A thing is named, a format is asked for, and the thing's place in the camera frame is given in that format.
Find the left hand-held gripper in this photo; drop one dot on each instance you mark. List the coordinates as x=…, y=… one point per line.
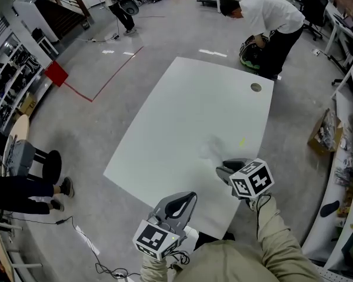
x=153, y=236

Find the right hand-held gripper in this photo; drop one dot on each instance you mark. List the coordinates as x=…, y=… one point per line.
x=253, y=181

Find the person's left forearm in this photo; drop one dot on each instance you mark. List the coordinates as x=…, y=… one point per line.
x=153, y=270

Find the person's right forearm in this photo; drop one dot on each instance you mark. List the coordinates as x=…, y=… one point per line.
x=272, y=228

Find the person's beige jacket torso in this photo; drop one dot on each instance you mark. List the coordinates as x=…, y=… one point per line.
x=223, y=263

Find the white power strip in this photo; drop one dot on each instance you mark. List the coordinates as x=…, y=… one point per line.
x=120, y=274

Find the cardboard box of packets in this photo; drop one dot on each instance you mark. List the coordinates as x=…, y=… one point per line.
x=320, y=142

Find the white shelving unit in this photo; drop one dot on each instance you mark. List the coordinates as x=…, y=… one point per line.
x=338, y=187

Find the black round stool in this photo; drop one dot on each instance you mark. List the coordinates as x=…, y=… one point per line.
x=51, y=166

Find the white perforated panel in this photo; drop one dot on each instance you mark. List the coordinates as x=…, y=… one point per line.
x=341, y=276

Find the grey bag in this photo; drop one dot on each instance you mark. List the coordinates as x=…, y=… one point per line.
x=20, y=157

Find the round wooden table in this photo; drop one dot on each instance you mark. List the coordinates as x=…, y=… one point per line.
x=20, y=128

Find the small cardboard box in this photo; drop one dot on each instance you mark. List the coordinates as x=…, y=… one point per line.
x=28, y=104

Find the red bin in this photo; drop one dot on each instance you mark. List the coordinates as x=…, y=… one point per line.
x=56, y=73

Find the black office chair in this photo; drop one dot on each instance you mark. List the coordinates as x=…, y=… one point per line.
x=314, y=7

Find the long white desk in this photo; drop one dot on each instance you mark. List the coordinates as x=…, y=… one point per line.
x=338, y=19

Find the white display shelf rack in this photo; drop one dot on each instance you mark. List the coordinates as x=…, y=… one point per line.
x=14, y=78

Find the small white side table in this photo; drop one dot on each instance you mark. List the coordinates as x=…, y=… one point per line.
x=45, y=41

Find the dark staircase with railing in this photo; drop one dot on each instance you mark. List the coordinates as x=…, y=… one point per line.
x=61, y=13

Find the wooden desk with white frame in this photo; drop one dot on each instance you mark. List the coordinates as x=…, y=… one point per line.
x=1, y=245

